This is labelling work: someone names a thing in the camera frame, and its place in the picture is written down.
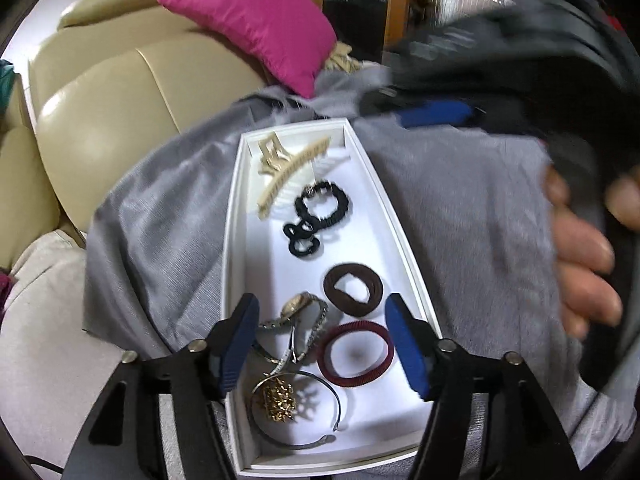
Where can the gold wristwatch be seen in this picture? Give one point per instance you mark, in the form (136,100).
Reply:
(295,305)

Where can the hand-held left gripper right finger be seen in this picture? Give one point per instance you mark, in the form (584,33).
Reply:
(407,347)

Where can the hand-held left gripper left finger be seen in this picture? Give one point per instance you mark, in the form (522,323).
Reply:
(240,342)

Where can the white box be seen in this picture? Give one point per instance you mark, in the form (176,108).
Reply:
(320,260)

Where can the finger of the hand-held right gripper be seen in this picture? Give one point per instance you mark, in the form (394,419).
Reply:
(435,112)

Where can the beige hair claw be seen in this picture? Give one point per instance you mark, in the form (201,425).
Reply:
(287,175)

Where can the grey blanket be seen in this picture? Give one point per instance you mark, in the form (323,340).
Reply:
(450,210)

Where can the cream seat cover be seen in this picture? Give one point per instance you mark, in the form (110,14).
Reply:
(50,335)

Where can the pink cushion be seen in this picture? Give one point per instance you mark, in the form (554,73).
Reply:
(260,25)

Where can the person's right hand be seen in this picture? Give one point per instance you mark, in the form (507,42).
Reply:
(585,270)

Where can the beige fringed cloth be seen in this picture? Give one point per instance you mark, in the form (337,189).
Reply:
(342,60)

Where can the silver bangle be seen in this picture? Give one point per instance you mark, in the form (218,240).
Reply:
(295,445)

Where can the gold brooch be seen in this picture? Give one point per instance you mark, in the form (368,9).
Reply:
(277,400)

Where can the black scrunchie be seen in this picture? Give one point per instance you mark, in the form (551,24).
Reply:
(301,206)

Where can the beige leather sofa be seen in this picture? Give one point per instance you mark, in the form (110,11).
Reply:
(100,110)

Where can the teal cloth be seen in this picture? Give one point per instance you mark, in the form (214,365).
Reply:
(6,75)

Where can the wooden cabinet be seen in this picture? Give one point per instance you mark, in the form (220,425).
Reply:
(395,10)

